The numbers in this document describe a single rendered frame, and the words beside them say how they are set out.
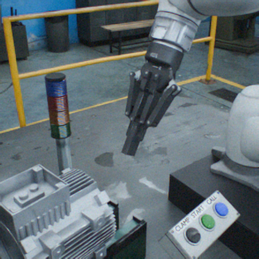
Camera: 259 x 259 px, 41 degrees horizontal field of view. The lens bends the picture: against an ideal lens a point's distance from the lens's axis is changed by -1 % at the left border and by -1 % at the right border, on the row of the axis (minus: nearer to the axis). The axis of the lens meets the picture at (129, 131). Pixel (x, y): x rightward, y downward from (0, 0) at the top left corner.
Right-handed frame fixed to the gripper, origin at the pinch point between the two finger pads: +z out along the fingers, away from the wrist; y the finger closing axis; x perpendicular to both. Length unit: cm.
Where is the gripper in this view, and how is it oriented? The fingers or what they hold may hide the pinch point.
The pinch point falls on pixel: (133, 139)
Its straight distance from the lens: 74.0
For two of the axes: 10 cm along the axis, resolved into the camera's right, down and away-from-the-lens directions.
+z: -3.4, 9.3, 1.0
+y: 7.1, 3.3, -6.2
